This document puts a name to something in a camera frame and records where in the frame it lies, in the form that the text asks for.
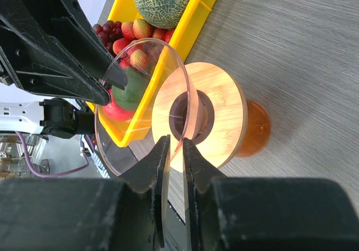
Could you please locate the red apple front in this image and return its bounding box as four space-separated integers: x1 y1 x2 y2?
103 90 135 122

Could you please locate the green lime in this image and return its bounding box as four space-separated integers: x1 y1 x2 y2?
112 67 149 111

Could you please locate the yellow plastic fruit tray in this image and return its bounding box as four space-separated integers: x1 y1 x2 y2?
87 0 216 147

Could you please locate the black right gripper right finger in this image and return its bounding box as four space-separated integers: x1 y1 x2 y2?
183 139 358 250

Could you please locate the round wooden dripper stand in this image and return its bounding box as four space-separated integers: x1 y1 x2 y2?
152 62 248 172

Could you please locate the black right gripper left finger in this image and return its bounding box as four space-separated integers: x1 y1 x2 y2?
1 136 170 250

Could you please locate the white perforated cable rail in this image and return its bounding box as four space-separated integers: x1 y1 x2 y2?
91 147 110 179

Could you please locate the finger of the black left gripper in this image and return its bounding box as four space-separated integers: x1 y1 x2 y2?
1 15 111 105
8 0 129 91

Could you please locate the clear glass dripper cone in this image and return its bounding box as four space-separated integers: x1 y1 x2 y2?
94 38 190 175

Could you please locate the green netted melon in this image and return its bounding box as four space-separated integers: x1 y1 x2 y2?
134 0 190 29

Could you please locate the dark purple grape bunch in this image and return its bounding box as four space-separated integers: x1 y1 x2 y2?
93 20 123 55

